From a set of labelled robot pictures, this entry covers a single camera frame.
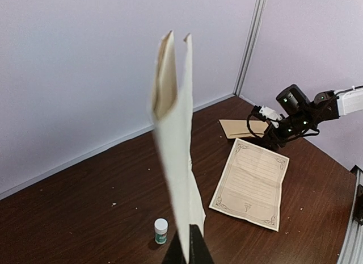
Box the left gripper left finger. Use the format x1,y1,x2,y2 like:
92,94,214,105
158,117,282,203
162,231,186,264

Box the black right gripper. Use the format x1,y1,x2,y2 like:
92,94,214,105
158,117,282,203
262,120,295,149

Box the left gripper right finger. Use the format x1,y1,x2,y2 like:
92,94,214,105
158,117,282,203
189,224,214,264

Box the brown kraft envelope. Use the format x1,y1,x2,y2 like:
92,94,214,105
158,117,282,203
219,119,269,139

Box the ornate letter sheet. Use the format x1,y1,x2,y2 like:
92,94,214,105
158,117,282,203
209,139,289,232
151,31,205,263

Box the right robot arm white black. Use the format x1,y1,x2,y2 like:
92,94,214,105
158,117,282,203
261,84,362,151

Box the small green glue stick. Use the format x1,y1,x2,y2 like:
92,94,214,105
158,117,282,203
154,218,168,245

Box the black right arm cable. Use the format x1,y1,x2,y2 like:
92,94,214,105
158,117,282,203
246,112,320,139

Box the right aluminium frame post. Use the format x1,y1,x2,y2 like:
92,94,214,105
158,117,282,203
233,0,267,97

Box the front aluminium slotted rail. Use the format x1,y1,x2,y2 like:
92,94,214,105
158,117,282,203
337,165,363,264

